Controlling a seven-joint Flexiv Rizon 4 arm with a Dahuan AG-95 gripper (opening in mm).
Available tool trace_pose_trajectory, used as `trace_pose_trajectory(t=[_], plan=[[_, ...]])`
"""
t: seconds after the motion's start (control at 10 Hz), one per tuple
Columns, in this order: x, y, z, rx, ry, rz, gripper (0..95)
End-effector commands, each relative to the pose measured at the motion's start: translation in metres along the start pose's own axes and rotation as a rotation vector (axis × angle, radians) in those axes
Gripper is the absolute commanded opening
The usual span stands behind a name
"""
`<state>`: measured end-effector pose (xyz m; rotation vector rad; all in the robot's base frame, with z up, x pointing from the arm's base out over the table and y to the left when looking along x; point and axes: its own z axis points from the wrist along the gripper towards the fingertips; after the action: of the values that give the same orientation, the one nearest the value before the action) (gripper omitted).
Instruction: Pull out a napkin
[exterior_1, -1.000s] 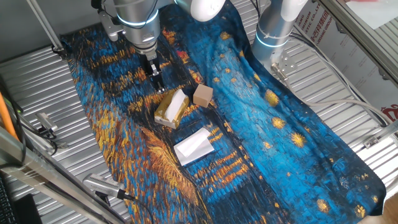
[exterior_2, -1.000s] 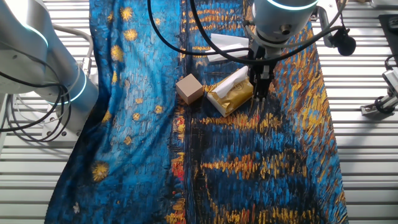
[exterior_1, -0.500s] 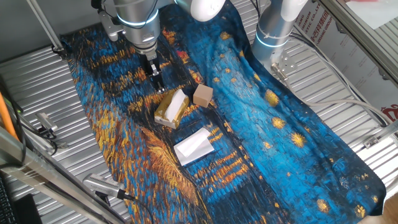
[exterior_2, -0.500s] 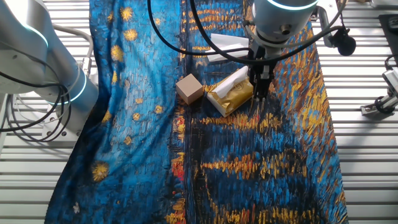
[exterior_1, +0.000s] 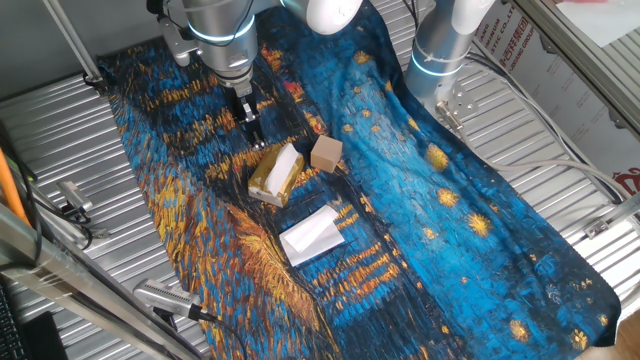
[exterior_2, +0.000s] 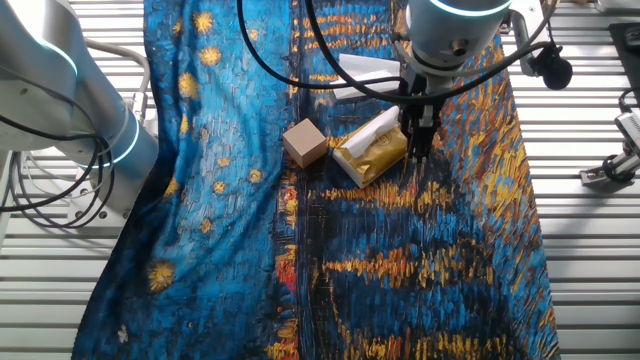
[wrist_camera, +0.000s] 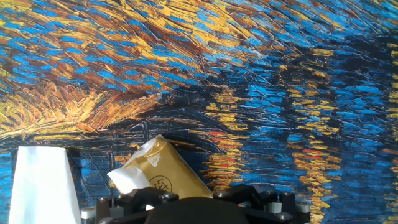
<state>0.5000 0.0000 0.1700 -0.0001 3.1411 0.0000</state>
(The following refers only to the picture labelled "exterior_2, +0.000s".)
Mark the gold tissue pack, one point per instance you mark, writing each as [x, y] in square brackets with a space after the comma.
[380, 160]

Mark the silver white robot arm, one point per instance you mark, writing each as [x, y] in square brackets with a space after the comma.
[50, 75]

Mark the silver depth camera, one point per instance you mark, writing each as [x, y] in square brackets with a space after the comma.
[631, 131]

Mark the starry night painting tablecloth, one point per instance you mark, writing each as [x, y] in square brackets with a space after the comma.
[225, 200]

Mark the loose white napkin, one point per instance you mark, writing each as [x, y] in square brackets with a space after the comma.
[362, 65]

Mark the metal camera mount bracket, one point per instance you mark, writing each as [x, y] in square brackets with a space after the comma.
[607, 172]

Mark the beige wooden cube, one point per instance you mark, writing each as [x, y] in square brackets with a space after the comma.
[304, 142]

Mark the white napkin from pack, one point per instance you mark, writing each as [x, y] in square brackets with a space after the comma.
[367, 137]

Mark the black flat device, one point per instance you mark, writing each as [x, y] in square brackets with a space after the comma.
[627, 55]

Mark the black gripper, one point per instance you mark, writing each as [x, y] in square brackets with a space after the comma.
[422, 112]

